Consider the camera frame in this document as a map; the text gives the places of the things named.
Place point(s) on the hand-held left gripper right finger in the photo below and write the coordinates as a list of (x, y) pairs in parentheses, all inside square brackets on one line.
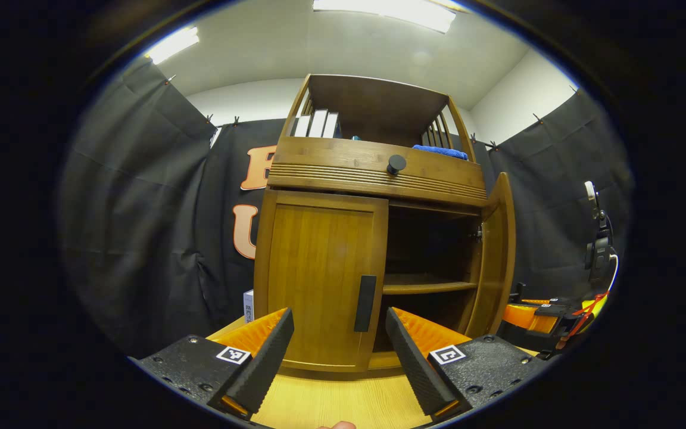
[(414, 363)]

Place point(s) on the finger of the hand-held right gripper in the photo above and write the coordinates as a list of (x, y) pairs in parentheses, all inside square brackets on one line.
[(530, 317)]

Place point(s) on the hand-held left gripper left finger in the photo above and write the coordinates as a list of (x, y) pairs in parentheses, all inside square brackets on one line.
[(265, 363)]

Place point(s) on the wooden cabinet door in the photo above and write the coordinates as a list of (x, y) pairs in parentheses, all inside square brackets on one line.
[(319, 268), (498, 256)]

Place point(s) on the wooden double-door shoe cabinet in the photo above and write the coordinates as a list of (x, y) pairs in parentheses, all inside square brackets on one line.
[(379, 107)]

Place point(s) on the small white box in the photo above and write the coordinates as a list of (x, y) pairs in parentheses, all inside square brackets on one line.
[(249, 307)]

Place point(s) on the wooden inner shelf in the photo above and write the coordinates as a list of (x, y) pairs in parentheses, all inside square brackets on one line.
[(426, 288)]

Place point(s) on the blue folded cloth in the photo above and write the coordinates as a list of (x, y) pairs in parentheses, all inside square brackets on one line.
[(440, 152)]

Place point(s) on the black round drawer knob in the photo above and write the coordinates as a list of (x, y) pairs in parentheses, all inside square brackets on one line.
[(396, 164)]

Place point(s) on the black backdrop cloth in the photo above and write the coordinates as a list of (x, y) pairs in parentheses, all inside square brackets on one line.
[(134, 208)]

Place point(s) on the wooden ribbed drawer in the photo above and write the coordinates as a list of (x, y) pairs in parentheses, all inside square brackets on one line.
[(331, 164)]

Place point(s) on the white book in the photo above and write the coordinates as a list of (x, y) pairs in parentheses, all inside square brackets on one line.
[(318, 124), (331, 126), (302, 126)]

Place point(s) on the large ceiling light panel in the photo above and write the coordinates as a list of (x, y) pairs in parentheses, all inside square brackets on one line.
[(384, 12)]

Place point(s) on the small ceiling light panel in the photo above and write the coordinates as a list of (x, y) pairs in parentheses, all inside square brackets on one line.
[(171, 46)]

